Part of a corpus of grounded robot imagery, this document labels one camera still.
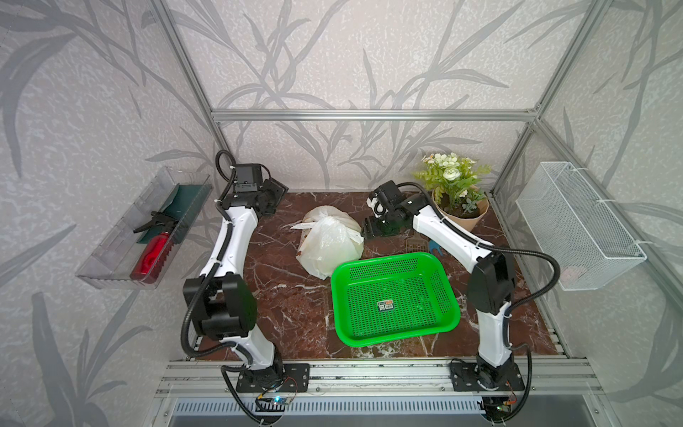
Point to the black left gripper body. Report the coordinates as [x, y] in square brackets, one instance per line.
[272, 194]

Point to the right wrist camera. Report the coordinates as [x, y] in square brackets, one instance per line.
[385, 199]

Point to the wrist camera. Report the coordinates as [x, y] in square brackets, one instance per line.
[249, 178]
[385, 199]

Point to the beige plastic flower pot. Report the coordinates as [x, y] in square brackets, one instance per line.
[469, 219]

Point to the red black spray bottle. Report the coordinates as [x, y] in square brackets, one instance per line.
[148, 267]

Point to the artificial white flower plant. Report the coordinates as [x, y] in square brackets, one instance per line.
[453, 181]

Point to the taupe plastic slotted scoop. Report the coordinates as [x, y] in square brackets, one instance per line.
[414, 244]

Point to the white wire mesh basket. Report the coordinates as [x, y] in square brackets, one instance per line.
[574, 225]

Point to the blue garden hand fork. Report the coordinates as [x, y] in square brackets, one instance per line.
[434, 248]

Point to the basket barcode label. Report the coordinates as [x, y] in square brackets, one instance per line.
[386, 305]

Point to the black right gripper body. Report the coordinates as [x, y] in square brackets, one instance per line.
[379, 226]

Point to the white printed plastic bag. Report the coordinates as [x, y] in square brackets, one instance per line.
[329, 239]

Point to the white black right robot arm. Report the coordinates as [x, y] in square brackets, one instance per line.
[492, 275]

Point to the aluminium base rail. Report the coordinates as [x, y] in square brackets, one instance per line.
[552, 390]

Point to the green plastic perforated basket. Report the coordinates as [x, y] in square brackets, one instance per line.
[417, 283]

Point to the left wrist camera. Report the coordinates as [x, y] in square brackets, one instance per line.
[249, 178]

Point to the clear plastic wall tray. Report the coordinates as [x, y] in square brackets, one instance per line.
[140, 247]

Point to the dark green cloth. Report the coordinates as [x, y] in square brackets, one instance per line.
[183, 204]

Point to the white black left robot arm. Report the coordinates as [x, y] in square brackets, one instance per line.
[221, 309]

